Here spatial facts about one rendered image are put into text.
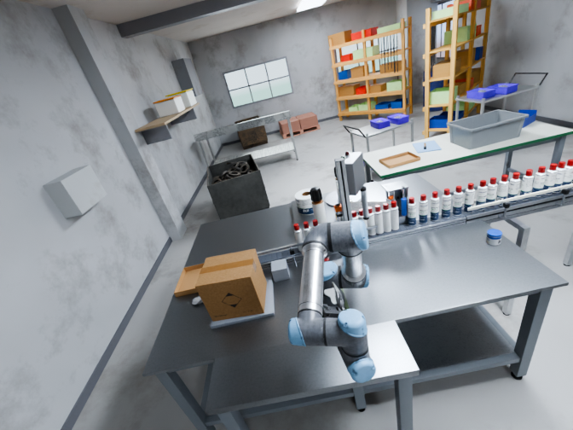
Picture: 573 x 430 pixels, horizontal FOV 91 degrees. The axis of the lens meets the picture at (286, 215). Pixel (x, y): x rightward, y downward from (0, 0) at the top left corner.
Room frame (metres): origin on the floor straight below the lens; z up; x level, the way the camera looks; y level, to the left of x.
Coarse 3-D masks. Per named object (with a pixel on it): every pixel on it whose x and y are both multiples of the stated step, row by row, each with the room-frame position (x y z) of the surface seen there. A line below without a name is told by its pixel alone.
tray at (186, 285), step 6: (198, 264) 1.72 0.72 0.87; (186, 270) 1.73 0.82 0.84; (192, 270) 1.72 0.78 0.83; (198, 270) 1.70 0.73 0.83; (180, 276) 1.63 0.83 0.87; (186, 276) 1.66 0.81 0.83; (192, 276) 1.65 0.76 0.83; (198, 276) 1.63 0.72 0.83; (180, 282) 1.59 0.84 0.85; (186, 282) 1.60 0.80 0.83; (192, 282) 1.58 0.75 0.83; (180, 288) 1.55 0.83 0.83; (186, 288) 1.53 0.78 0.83; (192, 288) 1.47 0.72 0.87; (180, 294) 1.47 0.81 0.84; (186, 294) 1.47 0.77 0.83
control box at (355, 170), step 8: (360, 152) 1.49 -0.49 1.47; (344, 160) 1.42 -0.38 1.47; (352, 160) 1.40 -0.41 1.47; (360, 160) 1.45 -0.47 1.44; (352, 168) 1.36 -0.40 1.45; (360, 168) 1.44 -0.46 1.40; (352, 176) 1.36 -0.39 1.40; (360, 176) 1.43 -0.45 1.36; (352, 184) 1.37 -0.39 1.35; (360, 184) 1.42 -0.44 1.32; (352, 192) 1.37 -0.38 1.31
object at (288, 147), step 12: (252, 120) 6.12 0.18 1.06; (264, 120) 6.11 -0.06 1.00; (276, 120) 6.09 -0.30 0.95; (288, 120) 6.11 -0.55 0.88; (204, 132) 6.19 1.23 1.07; (216, 132) 6.17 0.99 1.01; (228, 132) 6.16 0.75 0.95; (288, 144) 6.64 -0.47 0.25; (204, 156) 6.23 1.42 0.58; (240, 156) 6.69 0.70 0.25; (252, 156) 6.42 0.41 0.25; (264, 156) 6.19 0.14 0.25
